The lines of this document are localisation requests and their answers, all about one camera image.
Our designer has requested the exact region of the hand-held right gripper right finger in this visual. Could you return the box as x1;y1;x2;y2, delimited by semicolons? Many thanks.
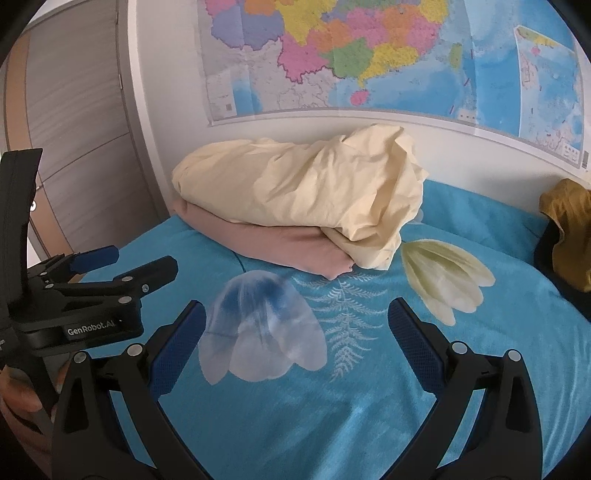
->
388;298;542;480

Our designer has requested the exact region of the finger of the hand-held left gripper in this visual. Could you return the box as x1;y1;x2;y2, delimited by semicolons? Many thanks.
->
28;246;119;289
46;256;179;305

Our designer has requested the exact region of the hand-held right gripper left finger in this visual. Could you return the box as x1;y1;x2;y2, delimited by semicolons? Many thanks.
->
52;300;218;480

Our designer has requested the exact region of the pink cloth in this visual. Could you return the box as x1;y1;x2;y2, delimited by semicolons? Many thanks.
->
173;199;356;280

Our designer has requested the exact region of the cream bed sheet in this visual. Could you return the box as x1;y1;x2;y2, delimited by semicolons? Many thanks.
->
172;124;429;271

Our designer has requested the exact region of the person's left hand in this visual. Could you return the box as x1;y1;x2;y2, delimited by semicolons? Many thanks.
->
0;357;70;444

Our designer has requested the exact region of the blue floral blanket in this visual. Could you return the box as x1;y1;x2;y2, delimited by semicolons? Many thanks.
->
69;178;591;480

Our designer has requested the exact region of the wooden wardrobe door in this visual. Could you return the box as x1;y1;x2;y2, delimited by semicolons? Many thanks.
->
0;0;162;259

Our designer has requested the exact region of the dark cloth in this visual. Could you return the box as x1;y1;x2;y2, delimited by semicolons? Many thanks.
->
533;222;591;305

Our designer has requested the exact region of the mustard cloth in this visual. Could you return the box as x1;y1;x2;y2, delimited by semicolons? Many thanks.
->
539;178;591;292

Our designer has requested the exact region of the colourful wall map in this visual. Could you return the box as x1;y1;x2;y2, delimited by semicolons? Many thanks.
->
196;0;591;169

